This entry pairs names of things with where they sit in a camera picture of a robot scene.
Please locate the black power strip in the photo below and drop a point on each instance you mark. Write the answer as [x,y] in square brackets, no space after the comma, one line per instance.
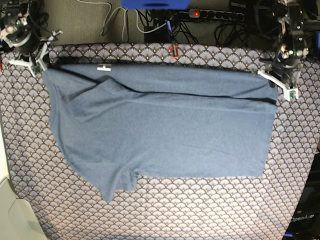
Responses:
[216,15]

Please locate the red black table clamp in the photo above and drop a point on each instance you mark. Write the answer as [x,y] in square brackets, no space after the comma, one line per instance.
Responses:
[174,51]

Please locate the beige plastic object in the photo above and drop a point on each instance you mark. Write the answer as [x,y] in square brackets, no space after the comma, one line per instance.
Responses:
[17,218]

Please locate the blue box overhead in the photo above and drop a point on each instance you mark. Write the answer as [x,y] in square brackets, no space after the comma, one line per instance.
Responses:
[156,4]

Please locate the blue T-shirt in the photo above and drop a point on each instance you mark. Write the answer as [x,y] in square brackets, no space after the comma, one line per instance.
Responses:
[159,121]

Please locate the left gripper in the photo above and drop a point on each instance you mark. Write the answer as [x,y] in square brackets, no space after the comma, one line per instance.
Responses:
[286,61]

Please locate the black OpenArm base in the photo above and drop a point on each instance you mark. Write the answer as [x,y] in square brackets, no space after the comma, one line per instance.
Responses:
[305,223]

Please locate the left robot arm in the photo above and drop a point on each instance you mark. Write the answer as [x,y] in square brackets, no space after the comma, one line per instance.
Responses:
[292,47]

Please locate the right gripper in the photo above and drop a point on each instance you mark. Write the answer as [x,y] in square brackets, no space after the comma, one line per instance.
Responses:
[22,39]

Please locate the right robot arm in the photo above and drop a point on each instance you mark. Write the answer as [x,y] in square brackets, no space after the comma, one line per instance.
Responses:
[21,22]

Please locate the fan-patterned table cloth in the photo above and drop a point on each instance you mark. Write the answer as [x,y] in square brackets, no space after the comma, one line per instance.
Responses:
[229,208]

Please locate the blue clamp behind table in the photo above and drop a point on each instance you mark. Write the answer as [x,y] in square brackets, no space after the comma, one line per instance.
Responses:
[169,31]

